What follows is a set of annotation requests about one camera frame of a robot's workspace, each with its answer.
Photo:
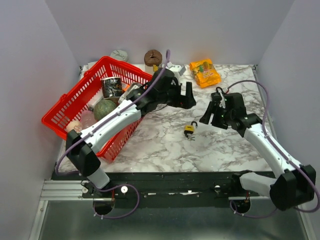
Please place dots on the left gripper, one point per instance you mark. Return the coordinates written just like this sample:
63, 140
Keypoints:
185, 101

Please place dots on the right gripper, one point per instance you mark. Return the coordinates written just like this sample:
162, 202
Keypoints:
213, 107

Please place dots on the yellow padlock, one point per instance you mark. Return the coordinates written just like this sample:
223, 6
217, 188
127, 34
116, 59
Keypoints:
189, 129

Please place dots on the black padlock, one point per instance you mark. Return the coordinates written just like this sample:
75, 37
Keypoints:
217, 96

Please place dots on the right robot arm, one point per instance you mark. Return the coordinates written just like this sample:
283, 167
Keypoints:
292, 182

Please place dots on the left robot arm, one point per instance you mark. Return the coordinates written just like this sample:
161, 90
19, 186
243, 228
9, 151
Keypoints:
81, 148

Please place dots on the orange candy bag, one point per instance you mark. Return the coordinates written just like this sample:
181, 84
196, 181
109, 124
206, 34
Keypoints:
204, 73

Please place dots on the brown-lidded jar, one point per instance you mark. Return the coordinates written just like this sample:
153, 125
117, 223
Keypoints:
152, 61

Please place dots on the grey white box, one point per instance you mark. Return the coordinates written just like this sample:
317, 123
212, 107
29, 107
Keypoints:
127, 90

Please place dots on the black printed can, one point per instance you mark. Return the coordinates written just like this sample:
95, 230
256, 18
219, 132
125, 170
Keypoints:
111, 87

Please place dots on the green round melon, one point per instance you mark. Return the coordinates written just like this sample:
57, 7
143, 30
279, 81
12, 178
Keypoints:
103, 108

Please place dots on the pink bottle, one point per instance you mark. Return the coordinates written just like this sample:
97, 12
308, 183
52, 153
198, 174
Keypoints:
87, 119

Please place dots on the beige printed cylinder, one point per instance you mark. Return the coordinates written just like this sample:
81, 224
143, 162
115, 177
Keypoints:
74, 125

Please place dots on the red plastic basket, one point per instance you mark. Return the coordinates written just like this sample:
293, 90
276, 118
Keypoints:
70, 105

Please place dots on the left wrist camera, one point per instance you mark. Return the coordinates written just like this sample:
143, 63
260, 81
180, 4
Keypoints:
177, 69

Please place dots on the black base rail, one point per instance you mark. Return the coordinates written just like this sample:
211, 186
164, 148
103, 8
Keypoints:
165, 189

